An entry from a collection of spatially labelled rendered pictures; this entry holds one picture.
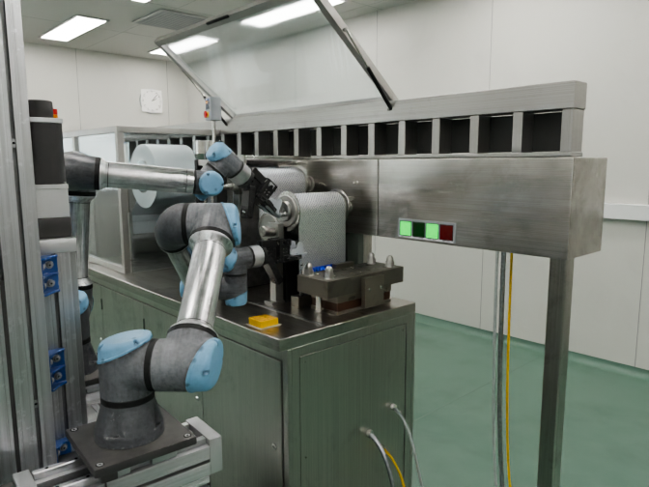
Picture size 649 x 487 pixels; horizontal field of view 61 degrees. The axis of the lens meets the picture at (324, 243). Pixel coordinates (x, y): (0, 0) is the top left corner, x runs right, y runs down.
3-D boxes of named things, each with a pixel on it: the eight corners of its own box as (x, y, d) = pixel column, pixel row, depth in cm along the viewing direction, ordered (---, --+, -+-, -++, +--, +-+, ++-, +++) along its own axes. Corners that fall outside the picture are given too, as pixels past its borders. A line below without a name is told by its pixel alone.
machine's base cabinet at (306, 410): (49, 381, 362) (39, 253, 350) (142, 358, 405) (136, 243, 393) (289, 603, 179) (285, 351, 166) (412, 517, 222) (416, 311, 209)
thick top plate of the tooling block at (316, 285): (296, 291, 196) (296, 274, 195) (372, 275, 223) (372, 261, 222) (327, 299, 185) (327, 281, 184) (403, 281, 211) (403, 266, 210)
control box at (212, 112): (202, 121, 240) (201, 97, 239) (216, 121, 243) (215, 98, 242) (207, 120, 234) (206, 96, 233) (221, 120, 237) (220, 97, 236)
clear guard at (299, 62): (161, 43, 253) (161, 42, 253) (235, 116, 284) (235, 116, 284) (310, -10, 177) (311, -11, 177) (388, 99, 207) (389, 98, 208)
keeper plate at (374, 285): (361, 307, 196) (361, 277, 195) (380, 302, 203) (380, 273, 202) (366, 308, 195) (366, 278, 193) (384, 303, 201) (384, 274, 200)
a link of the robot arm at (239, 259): (214, 272, 181) (213, 247, 180) (242, 269, 189) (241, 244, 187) (227, 276, 176) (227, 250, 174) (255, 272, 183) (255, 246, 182)
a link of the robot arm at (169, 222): (136, 230, 142) (182, 308, 184) (178, 230, 142) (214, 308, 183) (144, 194, 148) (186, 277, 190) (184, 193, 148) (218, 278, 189)
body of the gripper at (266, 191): (279, 187, 194) (258, 166, 187) (268, 208, 192) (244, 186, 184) (267, 187, 200) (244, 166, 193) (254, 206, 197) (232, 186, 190)
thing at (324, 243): (298, 273, 202) (298, 224, 199) (344, 266, 217) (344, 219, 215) (299, 274, 201) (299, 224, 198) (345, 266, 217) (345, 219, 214)
